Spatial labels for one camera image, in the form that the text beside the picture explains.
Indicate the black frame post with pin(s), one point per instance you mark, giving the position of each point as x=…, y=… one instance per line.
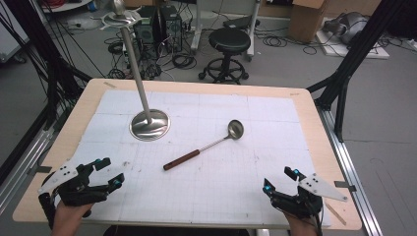
x=52, y=72
x=354, y=55

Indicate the white grid mat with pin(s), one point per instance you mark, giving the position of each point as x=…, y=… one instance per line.
x=229, y=183

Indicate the grey tape piece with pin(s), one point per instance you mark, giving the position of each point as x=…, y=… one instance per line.
x=41, y=169
x=345, y=186

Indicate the steel utensil stand with hooks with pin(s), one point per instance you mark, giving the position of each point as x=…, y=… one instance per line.
x=149, y=124

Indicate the brown cardboard box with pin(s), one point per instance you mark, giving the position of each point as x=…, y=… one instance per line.
x=306, y=21

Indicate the white stand leg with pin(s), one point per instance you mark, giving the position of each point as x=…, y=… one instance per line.
x=197, y=29
x=252, y=32

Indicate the thin wooden stick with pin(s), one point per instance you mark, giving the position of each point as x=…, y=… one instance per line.
x=335, y=213

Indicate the person's left hand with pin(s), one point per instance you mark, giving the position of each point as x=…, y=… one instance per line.
x=69, y=219

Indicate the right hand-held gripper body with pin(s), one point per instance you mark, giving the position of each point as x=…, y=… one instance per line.
x=305, y=205

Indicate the aluminium rail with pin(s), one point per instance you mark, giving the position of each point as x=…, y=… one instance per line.
x=19, y=177
x=354, y=183

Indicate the black computer tower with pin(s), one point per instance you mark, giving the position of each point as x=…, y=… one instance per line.
x=144, y=28
x=171, y=26

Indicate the black round stool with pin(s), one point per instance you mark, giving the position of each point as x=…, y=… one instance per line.
x=228, y=41

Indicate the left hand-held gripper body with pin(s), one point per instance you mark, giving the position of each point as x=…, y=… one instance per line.
x=75, y=193

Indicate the person's right hand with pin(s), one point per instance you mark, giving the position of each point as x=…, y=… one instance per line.
x=300, y=227

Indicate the white flat board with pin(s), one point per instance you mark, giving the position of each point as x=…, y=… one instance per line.
x=377, y=52

